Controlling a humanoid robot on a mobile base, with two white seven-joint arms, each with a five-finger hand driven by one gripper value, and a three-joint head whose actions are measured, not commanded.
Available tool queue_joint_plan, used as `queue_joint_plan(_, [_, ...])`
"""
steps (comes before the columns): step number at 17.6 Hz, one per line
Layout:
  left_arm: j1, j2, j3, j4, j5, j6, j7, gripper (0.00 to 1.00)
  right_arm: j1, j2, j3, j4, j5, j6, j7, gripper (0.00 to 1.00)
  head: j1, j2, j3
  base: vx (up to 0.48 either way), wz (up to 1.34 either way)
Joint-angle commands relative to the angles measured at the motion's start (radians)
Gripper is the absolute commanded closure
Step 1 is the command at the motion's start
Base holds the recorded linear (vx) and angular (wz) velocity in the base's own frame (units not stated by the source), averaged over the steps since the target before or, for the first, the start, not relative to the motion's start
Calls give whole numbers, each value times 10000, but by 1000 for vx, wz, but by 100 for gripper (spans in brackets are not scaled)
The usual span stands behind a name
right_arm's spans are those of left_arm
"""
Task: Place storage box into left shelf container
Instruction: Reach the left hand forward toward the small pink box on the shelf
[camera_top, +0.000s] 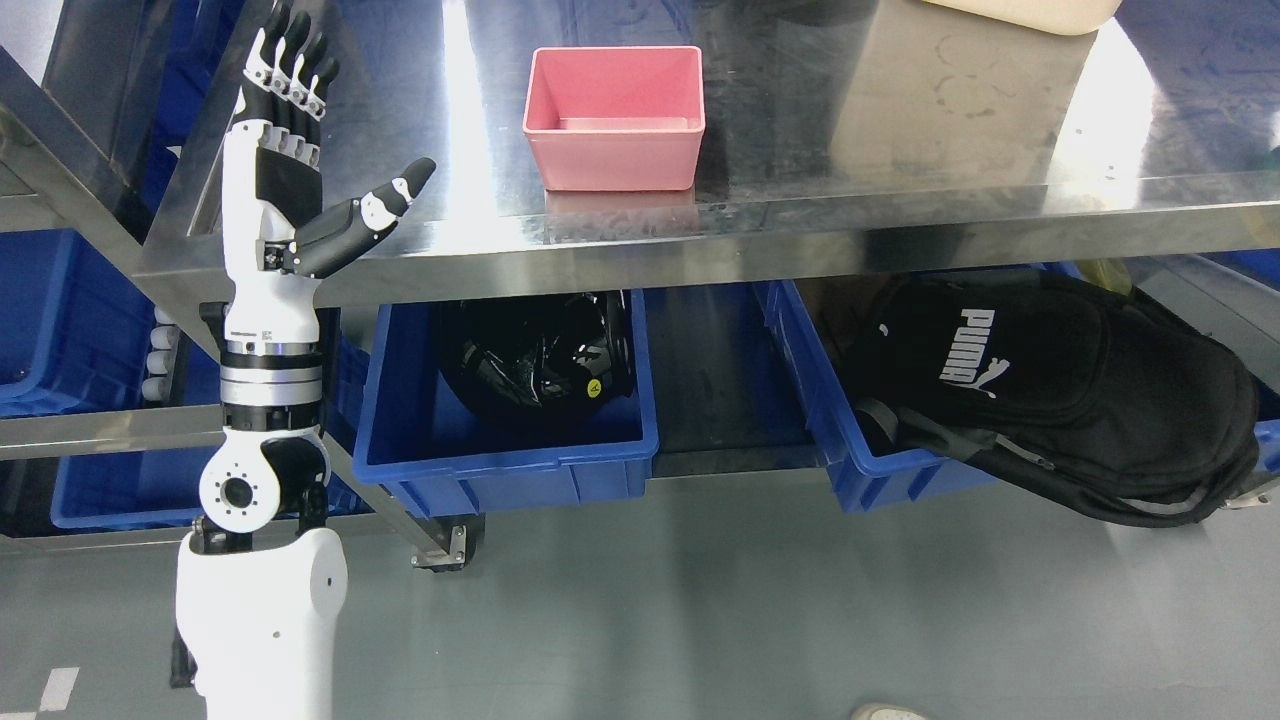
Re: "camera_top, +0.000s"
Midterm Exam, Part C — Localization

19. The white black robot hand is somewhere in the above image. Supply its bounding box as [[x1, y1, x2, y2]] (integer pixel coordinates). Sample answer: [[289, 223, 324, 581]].
[[221, 1, 436, 354]]

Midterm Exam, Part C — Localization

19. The pink plastic storage box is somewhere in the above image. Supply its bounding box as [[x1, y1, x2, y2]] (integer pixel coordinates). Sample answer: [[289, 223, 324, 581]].
[[522, 45, 707, 192]]

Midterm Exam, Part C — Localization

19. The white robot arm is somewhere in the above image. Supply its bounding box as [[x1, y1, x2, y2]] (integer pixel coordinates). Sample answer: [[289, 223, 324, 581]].
[[175, 340, 348, 719]]

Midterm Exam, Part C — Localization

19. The blue bin upper left shelf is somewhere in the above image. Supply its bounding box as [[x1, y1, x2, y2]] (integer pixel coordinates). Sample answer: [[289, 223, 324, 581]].
[[1, 229, 155, 419]]

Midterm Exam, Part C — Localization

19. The blue bin shelf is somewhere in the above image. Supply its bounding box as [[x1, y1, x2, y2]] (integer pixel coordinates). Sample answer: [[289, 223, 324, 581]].
[[1, 229, 155, 419], [50, 337, 370, 530]]

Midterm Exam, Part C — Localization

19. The blue bin lower left shelf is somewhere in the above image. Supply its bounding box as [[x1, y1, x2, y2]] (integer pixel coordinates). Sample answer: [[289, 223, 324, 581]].
[[50, 337, 370, 530]]

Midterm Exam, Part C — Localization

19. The beige container on table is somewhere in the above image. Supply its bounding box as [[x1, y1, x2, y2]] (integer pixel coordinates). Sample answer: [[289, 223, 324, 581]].
[[929, 0, 1123, 37]]

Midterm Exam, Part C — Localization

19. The blue bin with helmet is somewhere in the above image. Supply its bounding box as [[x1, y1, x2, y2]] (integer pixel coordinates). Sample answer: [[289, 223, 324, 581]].
[[351, 290, 660, 518]]

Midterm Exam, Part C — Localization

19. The stainless steel table cart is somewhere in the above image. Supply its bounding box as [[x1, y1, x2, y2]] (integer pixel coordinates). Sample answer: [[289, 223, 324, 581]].
[[132, 0, 1280, 573]]

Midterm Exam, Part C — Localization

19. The caster wheel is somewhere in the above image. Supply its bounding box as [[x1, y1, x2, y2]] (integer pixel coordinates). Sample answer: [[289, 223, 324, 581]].
[[410, 512, 486, 573]]

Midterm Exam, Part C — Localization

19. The blue bin with backpack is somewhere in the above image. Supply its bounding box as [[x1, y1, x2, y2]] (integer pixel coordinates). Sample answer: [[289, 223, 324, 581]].
[[749, 281, 996, 512]]

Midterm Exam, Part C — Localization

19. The white shoe tip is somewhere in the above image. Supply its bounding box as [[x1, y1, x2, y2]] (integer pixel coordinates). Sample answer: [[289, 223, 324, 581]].
[[850, 702, 927, 720]]

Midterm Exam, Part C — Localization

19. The black Puma backpack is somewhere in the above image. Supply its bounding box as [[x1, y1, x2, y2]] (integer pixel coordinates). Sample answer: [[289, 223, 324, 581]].
[[837, 266, 1261, 529]]

